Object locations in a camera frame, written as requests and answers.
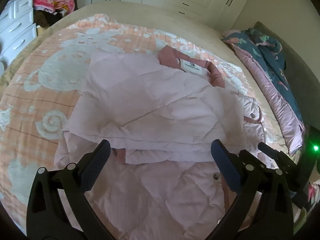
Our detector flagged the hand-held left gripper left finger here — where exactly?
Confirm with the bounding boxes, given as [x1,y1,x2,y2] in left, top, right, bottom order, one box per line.
[26,139,111,240]

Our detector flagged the blue floral quilt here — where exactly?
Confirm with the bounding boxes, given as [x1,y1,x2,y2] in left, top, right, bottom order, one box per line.
[220,27,307,155]

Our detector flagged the pink printed blanket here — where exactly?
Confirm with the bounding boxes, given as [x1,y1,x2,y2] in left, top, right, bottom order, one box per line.
[33,0,75,14]

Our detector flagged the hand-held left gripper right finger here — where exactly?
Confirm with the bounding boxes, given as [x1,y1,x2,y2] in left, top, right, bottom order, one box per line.
[211,139,293,240]

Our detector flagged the pink quilted jacket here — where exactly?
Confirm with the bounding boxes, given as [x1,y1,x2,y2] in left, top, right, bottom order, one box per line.
[54,45,269,240]

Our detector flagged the white chest of drawers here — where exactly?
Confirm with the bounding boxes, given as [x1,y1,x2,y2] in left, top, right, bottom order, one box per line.
[0,0,38,67]

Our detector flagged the pile of colourful clothes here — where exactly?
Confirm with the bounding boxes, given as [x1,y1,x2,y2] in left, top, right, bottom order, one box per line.
[306,180,320,210]

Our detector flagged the dark clothes on chair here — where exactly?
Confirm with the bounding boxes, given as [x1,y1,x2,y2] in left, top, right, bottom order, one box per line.
[35,0,79,28]

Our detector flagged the grey padded headboard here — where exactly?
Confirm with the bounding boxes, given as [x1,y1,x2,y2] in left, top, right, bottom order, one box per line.
[254,21,320,130]

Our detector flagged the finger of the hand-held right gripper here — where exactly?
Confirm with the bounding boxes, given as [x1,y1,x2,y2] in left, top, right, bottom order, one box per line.
[257,142,299,173]
[239,149,269,170]

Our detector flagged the peach plaid cloud blanket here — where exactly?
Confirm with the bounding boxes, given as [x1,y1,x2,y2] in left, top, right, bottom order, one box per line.
[0,14,275,230]

